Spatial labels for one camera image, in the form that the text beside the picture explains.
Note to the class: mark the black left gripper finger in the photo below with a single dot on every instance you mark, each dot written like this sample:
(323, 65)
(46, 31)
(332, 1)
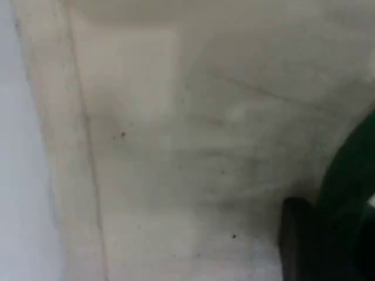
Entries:
(299, 240)

